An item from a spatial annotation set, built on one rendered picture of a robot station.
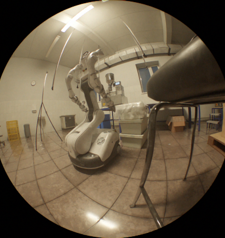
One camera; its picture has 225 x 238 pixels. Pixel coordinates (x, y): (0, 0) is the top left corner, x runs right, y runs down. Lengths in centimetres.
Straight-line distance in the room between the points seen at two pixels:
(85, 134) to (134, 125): 68
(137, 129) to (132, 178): 67
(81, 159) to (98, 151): 17
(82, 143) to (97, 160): 20
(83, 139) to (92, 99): 46
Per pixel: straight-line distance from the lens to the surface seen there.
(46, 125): 454
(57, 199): 71
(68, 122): 420
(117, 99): 171
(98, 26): 419
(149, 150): 20
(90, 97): 89
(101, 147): 70
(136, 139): 111
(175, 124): 200
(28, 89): 490
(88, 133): 71
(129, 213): 56
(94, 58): 80
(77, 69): 127
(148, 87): 15
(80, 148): 68
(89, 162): 68
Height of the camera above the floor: 55
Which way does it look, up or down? 3 degrees down
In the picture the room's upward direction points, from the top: 5 degrees counter-clockwise
